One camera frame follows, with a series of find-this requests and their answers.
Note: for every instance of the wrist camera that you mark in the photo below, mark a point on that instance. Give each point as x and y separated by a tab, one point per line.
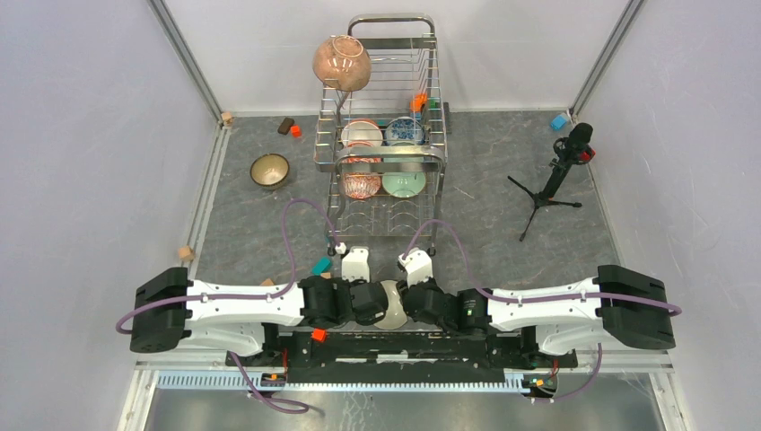
417	266
354	263

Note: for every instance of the light wooden cube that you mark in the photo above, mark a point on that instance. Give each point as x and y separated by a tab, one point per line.
186	253

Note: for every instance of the teal and white bowl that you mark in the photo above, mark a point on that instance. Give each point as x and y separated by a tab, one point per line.
395	316

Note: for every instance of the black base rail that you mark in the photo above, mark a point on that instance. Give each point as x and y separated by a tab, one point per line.
401	357

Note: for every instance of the brown block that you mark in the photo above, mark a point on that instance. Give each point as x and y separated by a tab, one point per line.
285	126

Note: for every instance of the teal block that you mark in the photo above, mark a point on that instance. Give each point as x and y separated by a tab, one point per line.
322	266

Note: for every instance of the metal dish rack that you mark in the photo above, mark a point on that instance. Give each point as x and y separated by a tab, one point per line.
404	51

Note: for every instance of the red cube on base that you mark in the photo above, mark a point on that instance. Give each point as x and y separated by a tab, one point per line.
319	335

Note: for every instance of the black patterned bowl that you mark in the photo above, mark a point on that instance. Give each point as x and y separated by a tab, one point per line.
270	171

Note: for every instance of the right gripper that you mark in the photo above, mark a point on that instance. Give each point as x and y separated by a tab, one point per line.
428	283

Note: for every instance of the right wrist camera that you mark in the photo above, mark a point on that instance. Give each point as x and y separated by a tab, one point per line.
417	266

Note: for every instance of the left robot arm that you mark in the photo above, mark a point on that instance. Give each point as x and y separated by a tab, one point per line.
172	311

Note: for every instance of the orange toy piece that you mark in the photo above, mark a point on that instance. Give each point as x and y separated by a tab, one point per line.
418	102

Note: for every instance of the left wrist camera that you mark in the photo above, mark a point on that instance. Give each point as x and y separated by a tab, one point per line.
354	263

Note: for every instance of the blue block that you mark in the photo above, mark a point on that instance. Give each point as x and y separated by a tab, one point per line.
559	121

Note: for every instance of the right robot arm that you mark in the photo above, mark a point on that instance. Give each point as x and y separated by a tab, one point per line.
618	303

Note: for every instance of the white bowl orange rim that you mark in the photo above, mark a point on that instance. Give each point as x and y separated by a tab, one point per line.
364	130

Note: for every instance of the black microphone on tripod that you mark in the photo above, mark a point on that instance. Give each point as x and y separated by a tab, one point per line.
572	150

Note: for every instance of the blue floral bowl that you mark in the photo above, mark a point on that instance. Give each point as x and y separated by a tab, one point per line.
404	129

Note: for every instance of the pink speckled bowl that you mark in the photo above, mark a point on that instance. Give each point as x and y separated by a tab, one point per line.
341	62

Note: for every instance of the red patterned bowl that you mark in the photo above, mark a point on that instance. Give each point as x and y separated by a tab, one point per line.
361	185

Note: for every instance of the pale green bowl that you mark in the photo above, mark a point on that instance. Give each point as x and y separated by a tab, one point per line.
403	184

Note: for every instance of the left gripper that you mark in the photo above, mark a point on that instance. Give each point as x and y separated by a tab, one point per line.
366	318

